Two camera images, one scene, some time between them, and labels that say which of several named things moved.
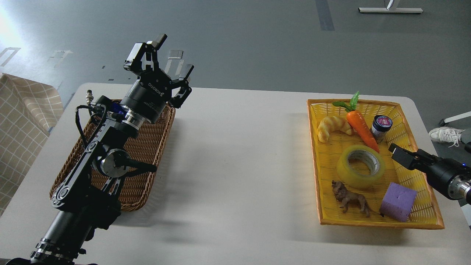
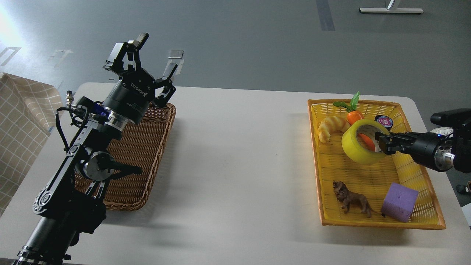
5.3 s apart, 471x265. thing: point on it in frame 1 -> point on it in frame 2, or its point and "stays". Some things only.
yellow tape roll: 350,177 -> 352,148
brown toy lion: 347,197 stays
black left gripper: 148,96 -> 131,96
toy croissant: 329,124 stays
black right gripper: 439,171 -> 434,150
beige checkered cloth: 28,107 stays
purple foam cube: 397,202 stays
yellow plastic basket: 358,183 stays
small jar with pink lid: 381,124 stays
